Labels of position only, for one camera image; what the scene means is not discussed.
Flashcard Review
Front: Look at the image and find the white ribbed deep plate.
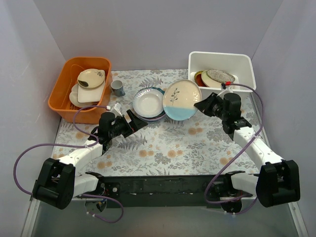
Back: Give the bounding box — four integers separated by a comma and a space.
132, 88, 164, 118

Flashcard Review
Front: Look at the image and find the cream plate with leaf sprig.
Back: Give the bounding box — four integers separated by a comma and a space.
201, 71, 221, 88

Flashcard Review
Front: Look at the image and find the cream and blue leaf plate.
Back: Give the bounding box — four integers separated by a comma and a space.
162, 79, 202, 121

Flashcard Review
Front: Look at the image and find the woven bamboo tray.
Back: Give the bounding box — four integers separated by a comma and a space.
194, 71, 203, 82

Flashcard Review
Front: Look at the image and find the small speckled ceramic saucer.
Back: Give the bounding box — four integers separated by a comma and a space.
206, 69, 236, 83

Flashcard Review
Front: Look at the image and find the teal beaded ceramic plate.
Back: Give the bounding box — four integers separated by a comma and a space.
138, 86, 166, 118

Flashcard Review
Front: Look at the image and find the red scalloped plastic plate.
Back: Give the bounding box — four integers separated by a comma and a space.
195, 77, 206, 87

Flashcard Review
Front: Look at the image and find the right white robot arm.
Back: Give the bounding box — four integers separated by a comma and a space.
194, 93, 301, 207

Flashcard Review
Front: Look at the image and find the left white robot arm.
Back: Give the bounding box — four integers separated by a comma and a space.
32, 110, 148, 209

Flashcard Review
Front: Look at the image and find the white plastic bin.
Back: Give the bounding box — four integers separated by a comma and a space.
188, 51, 256, 89

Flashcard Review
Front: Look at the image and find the orange plastic bin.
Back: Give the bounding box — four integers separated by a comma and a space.
48, 57, 113, 124

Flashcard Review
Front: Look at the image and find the grey ceramic cup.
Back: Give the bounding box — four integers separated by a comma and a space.
111, 80, 125, 97

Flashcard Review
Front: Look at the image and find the floral patterned table mat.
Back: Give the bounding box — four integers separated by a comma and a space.
46, 69, 278, 177

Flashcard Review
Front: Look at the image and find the white rectangular plate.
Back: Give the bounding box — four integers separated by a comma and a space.
78, 79, 105, 103

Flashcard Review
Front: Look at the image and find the cream plate with dark patch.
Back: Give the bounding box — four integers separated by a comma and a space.
77, 69, 105, 89

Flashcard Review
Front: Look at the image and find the white flower-shaped plate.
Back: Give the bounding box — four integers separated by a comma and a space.
69, 83, 92, 108

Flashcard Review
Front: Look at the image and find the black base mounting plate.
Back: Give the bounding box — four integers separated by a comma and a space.
90, 175, 242, 208

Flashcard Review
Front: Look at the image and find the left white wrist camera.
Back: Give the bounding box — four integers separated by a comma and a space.
111, 103, 122, 117

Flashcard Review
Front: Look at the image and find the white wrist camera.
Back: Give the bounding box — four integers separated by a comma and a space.
218, 81, 233, 98
111, 103, 122, 117

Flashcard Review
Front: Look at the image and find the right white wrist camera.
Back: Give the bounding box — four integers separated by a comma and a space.
218, 81, 233, 98

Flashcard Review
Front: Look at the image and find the aluminium frame rail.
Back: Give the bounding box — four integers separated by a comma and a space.
22, 198, 308, 237

